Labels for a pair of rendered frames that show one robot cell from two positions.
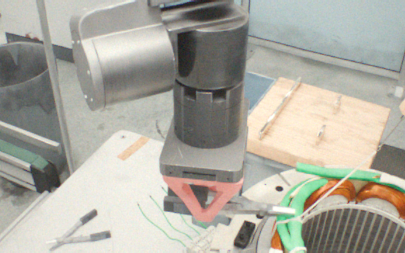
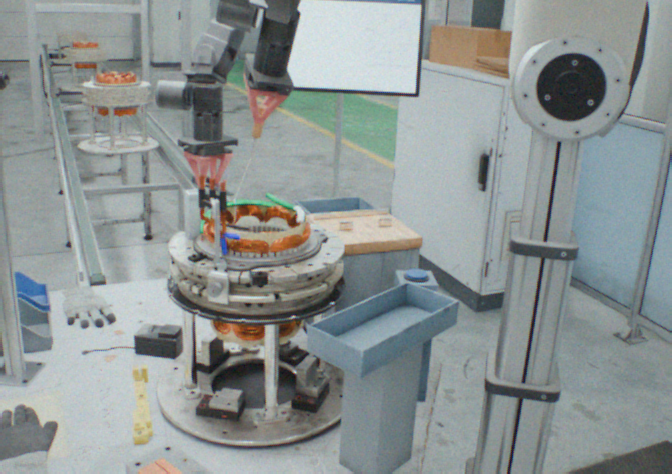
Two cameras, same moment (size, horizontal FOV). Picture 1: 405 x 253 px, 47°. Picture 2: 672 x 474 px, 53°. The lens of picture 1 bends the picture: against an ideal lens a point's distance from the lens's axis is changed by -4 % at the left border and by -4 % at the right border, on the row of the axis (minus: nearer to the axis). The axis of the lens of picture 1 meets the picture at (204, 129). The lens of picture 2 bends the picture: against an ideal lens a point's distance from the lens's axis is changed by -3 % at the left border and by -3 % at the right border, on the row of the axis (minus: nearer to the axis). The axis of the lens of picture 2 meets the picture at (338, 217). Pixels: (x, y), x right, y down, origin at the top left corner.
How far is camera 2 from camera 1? 115 cm
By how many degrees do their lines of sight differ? 40
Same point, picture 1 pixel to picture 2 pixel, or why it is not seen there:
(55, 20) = (431, 232)
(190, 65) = (193, 100)
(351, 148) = (356, 237)
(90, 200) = not seen: hidden behind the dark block
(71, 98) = not seen: hidden behind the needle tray
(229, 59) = (202, 99)
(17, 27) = not seen: hidden behind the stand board
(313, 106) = (373, 221)
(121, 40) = (169, 82)
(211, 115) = (197, 123)
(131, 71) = (167, 92)
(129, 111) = (453, 339)
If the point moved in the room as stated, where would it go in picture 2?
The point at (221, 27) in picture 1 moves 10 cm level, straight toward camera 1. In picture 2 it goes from (201, 86) to (155, 90)
